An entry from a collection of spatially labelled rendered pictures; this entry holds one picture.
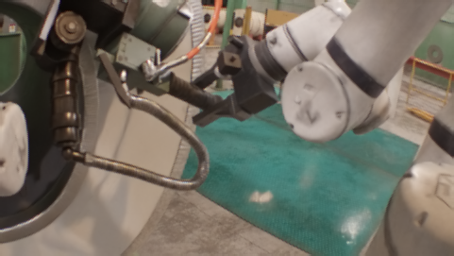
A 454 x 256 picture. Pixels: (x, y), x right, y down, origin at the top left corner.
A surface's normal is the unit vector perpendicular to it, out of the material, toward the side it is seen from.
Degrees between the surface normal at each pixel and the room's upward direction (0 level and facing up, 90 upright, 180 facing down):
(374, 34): 94
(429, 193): 10
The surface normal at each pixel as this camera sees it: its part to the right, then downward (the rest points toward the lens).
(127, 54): 0.78, -0.25
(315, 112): -0.68, 0.24
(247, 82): -0.62, -0.27
